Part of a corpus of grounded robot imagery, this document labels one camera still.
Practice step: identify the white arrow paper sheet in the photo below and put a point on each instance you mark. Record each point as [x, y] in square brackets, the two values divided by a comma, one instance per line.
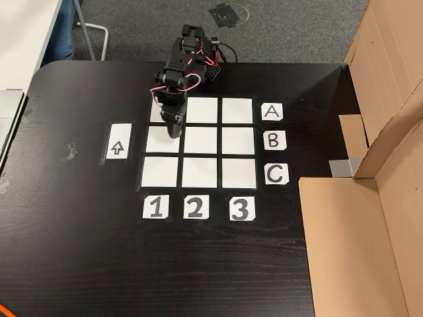
[117, 150]

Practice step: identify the red and black clamp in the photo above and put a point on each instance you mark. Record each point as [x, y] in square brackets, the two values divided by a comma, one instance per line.
[215, 57]

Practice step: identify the paper label number 2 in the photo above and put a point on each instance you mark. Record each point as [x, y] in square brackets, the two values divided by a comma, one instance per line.
[187, 199]

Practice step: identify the paper label number 1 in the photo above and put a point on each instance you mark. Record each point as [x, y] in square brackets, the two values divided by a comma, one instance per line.
[147, 199]

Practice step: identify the paper label letter A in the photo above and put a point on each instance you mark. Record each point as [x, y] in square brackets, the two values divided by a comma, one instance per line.
[266, 106]

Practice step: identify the paper label number 3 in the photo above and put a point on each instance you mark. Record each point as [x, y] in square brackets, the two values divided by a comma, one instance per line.
[234, 201]

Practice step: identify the clear tape scrap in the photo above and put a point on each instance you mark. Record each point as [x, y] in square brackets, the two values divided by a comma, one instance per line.
[70, 152]
[28, 115]
[4, 186]

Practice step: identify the paper label letter B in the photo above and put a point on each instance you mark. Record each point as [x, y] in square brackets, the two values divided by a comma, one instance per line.
[281, 145]

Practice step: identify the paper label letter C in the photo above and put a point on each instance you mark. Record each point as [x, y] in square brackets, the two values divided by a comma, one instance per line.
[274, 174]

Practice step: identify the grey metal desk leg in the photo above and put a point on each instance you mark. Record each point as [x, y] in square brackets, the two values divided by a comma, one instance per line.
[86, 36]

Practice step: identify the person's leg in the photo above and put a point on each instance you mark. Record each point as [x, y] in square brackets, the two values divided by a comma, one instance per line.
[62, 29]

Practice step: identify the white desk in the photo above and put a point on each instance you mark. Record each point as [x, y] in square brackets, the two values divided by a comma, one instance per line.
[23, 39]

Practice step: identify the brown cardboard panel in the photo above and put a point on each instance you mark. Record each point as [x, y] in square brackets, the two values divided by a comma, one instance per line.
[386, 66]
[347, 247]

